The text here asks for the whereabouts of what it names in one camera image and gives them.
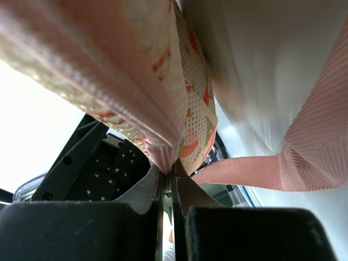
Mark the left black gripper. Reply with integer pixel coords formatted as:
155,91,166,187
31,115,150,202

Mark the pink floral laundry bag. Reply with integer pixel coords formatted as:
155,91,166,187
1,1,347,192

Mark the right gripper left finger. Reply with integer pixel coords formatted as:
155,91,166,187
1,166,164,260

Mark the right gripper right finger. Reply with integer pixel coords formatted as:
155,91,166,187
171,161,336,260

